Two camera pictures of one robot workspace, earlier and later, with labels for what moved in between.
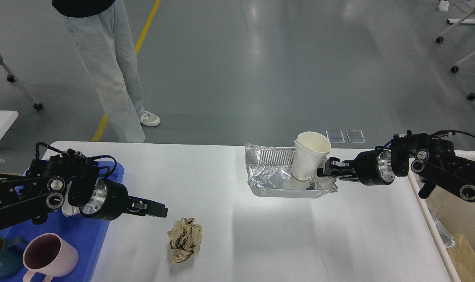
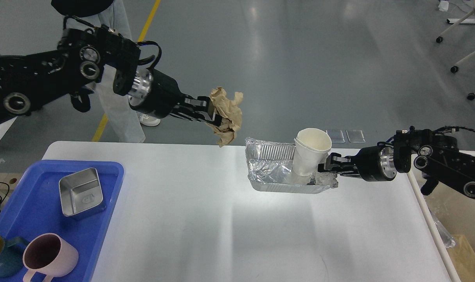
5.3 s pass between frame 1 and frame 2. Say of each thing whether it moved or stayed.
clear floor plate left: stayed
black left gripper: moved
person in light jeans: stayed
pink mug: stayed
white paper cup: stayed
